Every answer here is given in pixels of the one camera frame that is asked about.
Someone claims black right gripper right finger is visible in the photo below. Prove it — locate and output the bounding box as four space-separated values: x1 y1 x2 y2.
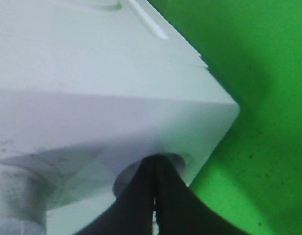
154 155 247 235

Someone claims green table mat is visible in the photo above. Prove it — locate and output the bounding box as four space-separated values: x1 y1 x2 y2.
152 0 302 235

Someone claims white microwave knob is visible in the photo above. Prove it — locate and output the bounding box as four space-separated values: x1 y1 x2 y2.
0 163 55 235

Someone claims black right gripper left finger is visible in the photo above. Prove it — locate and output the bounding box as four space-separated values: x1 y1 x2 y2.
76 154 156 235

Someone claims white microwave oven body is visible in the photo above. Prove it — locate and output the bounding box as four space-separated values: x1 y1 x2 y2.
0 0 239 235

